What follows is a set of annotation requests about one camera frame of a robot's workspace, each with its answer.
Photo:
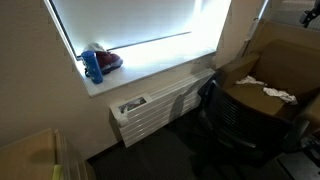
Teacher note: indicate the brown leather couch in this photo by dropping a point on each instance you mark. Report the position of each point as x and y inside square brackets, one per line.
[283, 63]

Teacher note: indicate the white window sill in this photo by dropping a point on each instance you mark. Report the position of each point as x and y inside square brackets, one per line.
[140, 70]

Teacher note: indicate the blue water bottle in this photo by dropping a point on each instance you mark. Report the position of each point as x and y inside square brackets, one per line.
[93, 68]

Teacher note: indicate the white window blind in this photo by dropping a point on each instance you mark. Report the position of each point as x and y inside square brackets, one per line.
[126, 20]

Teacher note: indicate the long crumpled white cloth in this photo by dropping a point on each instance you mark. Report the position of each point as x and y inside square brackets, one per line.
[248, 80]

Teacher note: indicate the black mesh office chair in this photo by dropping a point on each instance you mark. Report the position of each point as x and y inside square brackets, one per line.
[246, 126]

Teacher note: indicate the bunched white cloth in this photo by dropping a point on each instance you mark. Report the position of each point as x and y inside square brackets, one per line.
[281, 95]

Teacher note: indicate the yellow item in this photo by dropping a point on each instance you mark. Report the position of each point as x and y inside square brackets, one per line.
[56, 172]

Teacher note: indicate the light wooden cabinet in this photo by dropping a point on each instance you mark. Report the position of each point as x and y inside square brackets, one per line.
[30, 156]

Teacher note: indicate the white wall heater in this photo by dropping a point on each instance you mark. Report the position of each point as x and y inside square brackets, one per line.
[160, 105]

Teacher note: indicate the black mounted camera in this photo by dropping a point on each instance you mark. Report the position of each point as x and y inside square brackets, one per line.
[308, 15]

